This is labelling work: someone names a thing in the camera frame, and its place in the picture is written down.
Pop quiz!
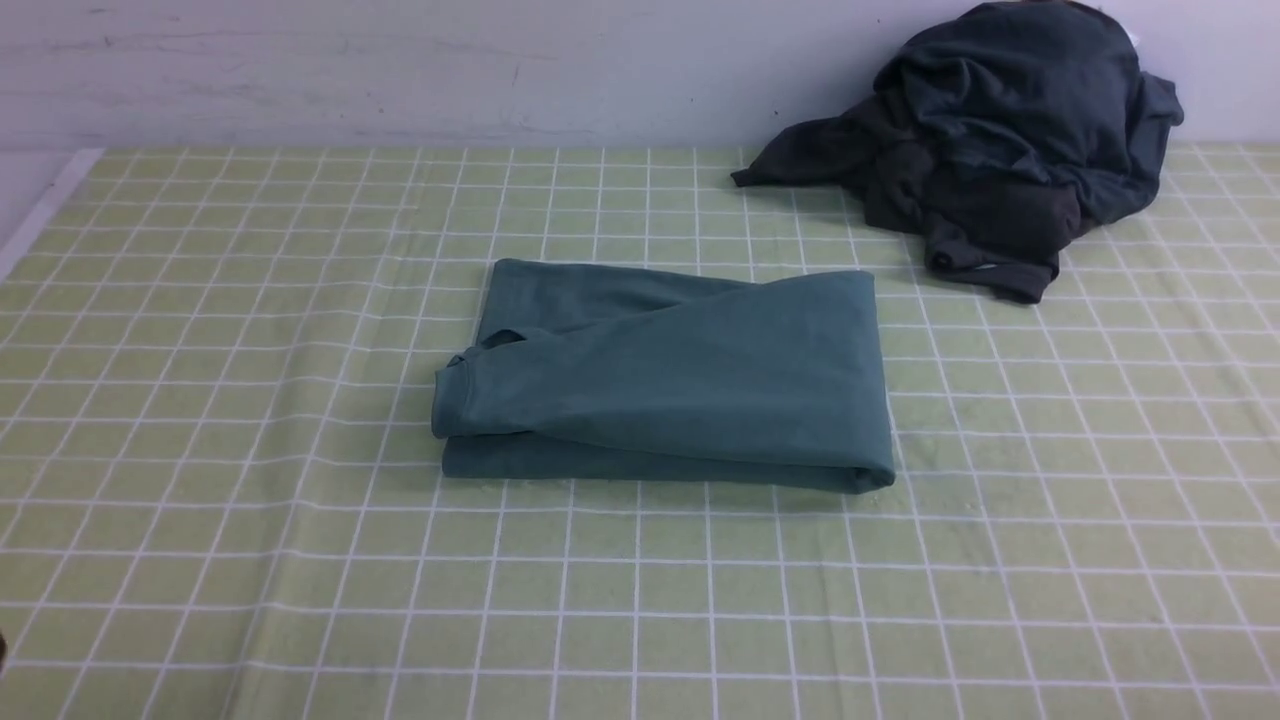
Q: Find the green long-sleeved shirt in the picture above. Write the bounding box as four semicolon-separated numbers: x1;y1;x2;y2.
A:
431;259;896;495

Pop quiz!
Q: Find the dark charcoal crumpled garment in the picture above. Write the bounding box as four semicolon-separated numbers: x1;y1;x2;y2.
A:
732;91;1094;305

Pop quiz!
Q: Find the green checkered tablecloth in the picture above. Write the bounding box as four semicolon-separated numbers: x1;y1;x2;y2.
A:
1;145;1279;719

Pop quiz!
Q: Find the dark grey-blue crumpled garment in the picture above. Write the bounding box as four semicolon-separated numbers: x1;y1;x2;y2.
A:
873;1;1184;224

